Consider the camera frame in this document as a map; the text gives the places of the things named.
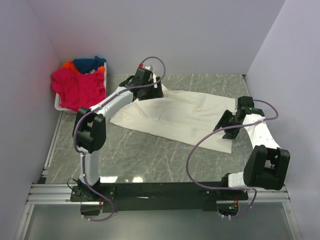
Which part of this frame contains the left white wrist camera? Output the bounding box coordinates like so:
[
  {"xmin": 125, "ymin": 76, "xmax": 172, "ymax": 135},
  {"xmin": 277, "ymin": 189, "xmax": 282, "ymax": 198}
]
[{"xmin": 138, "ymin": 63, "xmax": 154, "ymax": 72}]

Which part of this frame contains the white t shirt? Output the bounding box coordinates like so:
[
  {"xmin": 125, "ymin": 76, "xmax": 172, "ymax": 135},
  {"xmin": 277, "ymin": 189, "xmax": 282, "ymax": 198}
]
[{"xmin": 110, "ymin": 74, "xmax": 236, "ymax": 146}]

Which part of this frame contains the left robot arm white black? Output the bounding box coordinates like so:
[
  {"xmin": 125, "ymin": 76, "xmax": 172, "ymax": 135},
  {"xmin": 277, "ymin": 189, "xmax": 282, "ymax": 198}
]
[{"xmin": 72, "ymin": 64, "xmax": 164, "ymax": 201}]

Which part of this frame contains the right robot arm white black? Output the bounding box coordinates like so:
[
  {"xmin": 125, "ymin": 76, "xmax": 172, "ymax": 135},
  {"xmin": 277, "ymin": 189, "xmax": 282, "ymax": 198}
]
[{"xmin": 214, "ymin": 96, "xmax": 291, "ymax": 200}]

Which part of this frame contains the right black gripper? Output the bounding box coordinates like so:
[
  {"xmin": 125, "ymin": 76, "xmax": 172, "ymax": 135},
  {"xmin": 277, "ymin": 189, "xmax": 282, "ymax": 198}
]
[{"xmin": 212, "ymin": 109, "xmax": 242, "ymax": 141}]

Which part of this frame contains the blue t shirt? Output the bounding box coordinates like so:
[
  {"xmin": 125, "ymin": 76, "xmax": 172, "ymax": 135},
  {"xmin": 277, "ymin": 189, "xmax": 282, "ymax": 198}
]
[{"xmin": 72, "ymin": 56, "xmax": 107, "ymax": 74}]

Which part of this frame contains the black base beam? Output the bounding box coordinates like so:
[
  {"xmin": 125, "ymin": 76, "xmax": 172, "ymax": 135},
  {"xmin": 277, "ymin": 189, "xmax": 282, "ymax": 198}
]
[{"xmin": 69, "ymin": 181, "xmax": 250, "ymax": 214}]

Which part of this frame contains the white laundry basket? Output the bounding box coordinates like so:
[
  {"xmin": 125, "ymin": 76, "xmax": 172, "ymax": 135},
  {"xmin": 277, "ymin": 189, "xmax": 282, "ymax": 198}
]
[{"xmin": 54, "ymin": 61, "xmax": 110, "ymax": 116}]

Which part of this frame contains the pink t shirt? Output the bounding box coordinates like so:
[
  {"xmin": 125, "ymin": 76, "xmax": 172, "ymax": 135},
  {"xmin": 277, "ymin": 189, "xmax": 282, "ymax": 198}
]
[{"xmin": 51, "ymin": 68, "xmax": 106, "ymax": 112}]

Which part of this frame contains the orange t shirt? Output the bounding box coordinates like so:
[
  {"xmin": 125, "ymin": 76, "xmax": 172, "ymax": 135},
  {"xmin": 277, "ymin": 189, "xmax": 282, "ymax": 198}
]
[{"xmin": 61, "ymin": 61, "xmax": 105, "ymax": 74}]

